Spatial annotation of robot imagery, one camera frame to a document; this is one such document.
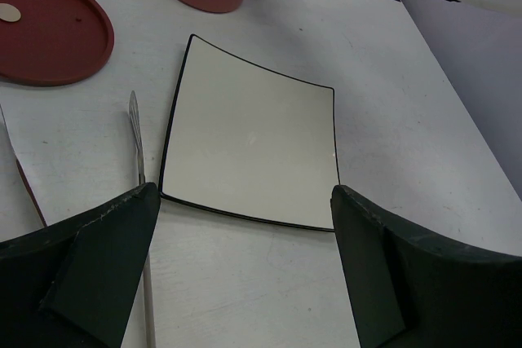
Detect dark red lid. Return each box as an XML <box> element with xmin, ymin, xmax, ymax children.
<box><xmin>1</xmin><ymin>0</ymin><xmax>114</xmax><ymax>86</ymax></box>

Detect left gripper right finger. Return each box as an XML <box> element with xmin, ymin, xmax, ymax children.
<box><xmin>330</xmin><ymin>185</ymin><xmax>521</xmax><ymax>347</ymax></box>

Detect white square plate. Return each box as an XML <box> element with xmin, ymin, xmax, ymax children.
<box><xmin>158</xmin><ymin>35</ymin><xmax>340</xmax><ymax>231</ymax></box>

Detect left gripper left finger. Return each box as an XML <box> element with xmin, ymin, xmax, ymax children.
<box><xmin>1</xmin><ymin>183</ymin><xmax>161</xmax><ymax>347</ymax></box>

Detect metal tongs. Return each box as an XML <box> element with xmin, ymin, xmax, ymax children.
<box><xmin>1</xmin><ymin>90</ymin><xmax>157</xmax><ymax>347</ymax></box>

